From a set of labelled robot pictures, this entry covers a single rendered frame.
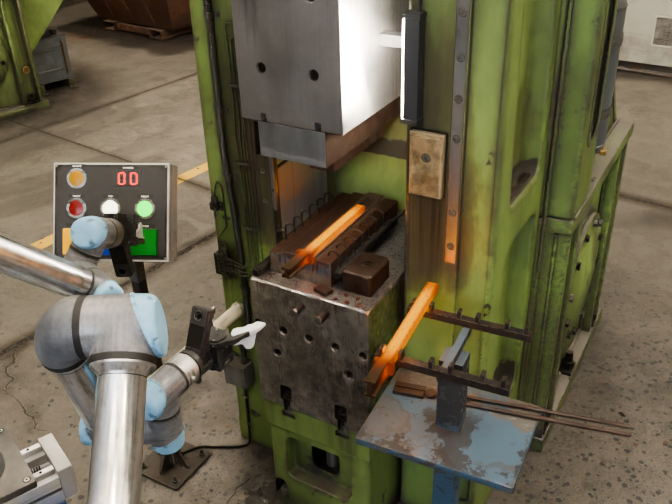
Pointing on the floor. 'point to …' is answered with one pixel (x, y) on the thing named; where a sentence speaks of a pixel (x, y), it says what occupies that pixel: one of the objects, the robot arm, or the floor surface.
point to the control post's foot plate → (188, 464)
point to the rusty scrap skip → (166, 20)
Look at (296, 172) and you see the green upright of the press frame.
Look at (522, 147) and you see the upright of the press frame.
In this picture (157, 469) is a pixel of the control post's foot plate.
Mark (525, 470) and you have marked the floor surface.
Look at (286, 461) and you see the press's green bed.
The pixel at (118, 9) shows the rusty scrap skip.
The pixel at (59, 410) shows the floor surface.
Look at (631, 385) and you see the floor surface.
